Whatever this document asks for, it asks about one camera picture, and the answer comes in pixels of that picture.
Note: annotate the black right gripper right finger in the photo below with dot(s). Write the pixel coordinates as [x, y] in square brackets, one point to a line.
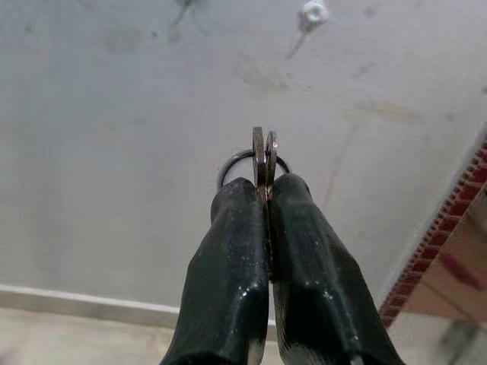
[308, 266]

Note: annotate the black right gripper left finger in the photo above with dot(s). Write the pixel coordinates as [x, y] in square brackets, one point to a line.
[228, 266]

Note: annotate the white skirting board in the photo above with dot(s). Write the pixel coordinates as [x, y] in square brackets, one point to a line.
[95, 304]

